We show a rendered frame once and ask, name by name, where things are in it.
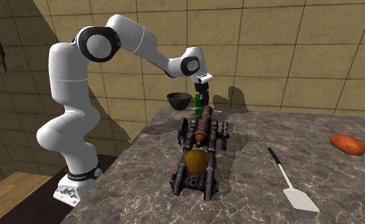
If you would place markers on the dark robot stand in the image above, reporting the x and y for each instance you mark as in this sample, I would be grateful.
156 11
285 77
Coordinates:
43 204

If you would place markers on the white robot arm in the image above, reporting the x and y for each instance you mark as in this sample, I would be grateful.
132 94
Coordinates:
67 93

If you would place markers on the black bowl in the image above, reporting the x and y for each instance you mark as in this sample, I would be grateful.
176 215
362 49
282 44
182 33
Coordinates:
179 100

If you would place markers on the green box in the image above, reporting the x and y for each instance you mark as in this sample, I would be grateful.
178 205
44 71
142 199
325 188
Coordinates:
197 102

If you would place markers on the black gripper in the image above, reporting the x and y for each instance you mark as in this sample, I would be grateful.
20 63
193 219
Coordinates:
203 92

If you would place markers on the orange sweet potato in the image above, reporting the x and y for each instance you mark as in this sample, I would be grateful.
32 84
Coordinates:
347 144

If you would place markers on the brown round ball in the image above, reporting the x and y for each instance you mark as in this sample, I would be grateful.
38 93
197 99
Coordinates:
198 161

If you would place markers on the bronze toy cannon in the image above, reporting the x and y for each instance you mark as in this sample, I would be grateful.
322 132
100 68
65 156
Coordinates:
201 133

